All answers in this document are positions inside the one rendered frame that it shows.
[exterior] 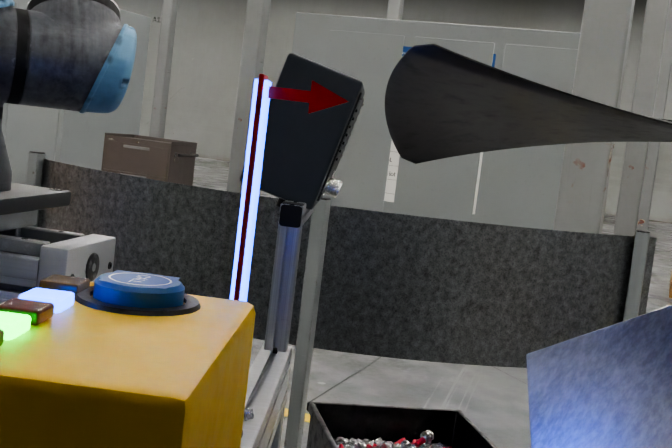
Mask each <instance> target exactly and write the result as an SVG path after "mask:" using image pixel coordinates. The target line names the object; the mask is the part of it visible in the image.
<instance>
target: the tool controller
mask: <svg viewBox="0 0 672 448"><path fill-rule="evenodd" d="M312 80H313V81H314V82H316V83H318V84H319V85H321V86H323V87H325V88H326V89H328V90H330V91H331V92H333V93H335V94H337V95H338V96H340V97H342V98H344V99H345V100H347V101H349V102H347V103H343V104H340V105H337V106H333V107H330V108H326V109H323V110H320V111H316V112H313V113H310V114H308V110H309V103H305V102H297V101H289V100H280V99H272V98H270V101H269V110H268V119H267V128H266V136H265V145H264V154H263V163H262V171H261V180H260V189H259V190H261V191H263V192H266V193H268V194H271V195H273V196H276V197H278V198H279V199H278V201H277V204H276V205H277V206H278V207H280V205H281V204H282V202H283V201H286V200H288V201H294V202H296V203H297V202H303V203H306V209H308V210H312V209H313V208H314V206H315V205H316V204H317V203H318V202H319V200H320V199H321V198H322V197H323V196H324V194H327V195H330V196H332V197H335V198H336V197H337V195H338V193H339V191H340V188H341V186H342V181H339V180H337V179H334V178H333V176H334V174H335V171H336V169H337V166H338V164H339V161H340V159H341V158H342V156H343V155H342V154H343V151H345V146H346V144H347V143H348V139H349V136H351V131H352V129H354V127H353V126H354V124H355V122H356V121H357V116H358V115H359V114H360V112H359V111H360V109H361V107H363V105H364V103H363V102H364V98H363V97H364V95H365V90H364V86H363V82H362V81H361V80H359V79H356V78H354V77H351V76H349V75H346V74H344V73H341V72H339V71H336V70H334V69H331V68H329V67H326V66H324V65H322V64H319V63H317V62H314V61H312V60H309V59H307V58H304V57H302V56H299V55H297V54H294V53H289V54H288V55H287V57H286V60H285V63H284V65H283V68H282V70H281V73H280V75H279V78H278V80H277V83H276V86H275V87H281V88H289V89H297V90H306V91H311V85H312Z"/></svg>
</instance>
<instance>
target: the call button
mask: <svg viewBox="0 0 672 448"><path fill-rule="evenodd" d="M179 279H180V278H178V277H171V276H163V275H158V274H151V273H142V272H131V271H123V270H116V271H114V272H110V273H104V274H101V275H100V276H99V277H98V278H96V279H95V281H94V289H93V298H94V299H96V300H99V301H102V302H105V303H110V304H114V305H120V306H128V307H138V308H169V307H176V306H181V305H183V302H184V292H185V287H184V285H183V284H182V283H181V282H180V281H179Z"/></svg>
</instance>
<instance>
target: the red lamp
mask: <svg viewBox="0 0 672 448"><path fill-rule="evenodd" d="M0 311H1V312H9V313H16V314H24V315H29V316H30V317H31V324H30V325H34V326H36V325H39V324H40V323H42V322H44V321H46V320H47V319H49V318H51V317H52V316H53V314H54V304H52V303H49V302H41V301H34V300H26V299H18V298H12V299H9V300H7V301H5V302H3V303H0Z"/></svg>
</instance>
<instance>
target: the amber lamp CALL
mask: <svg viewBox="0 0 672 448"><path fill-rule="evenodd" d="M89 287H90V280H89V279H88V278H81V277H73V276H65V275H58V274H54V275H51V276H49V277H47V278H44V279H42V280H40V282H39V288H44V289H52V290H59V291H67V292H72V293H74V297H75V295H76V294H77V293H80V292H82V291H83V290H85V289H87V288H89Z"/></svg>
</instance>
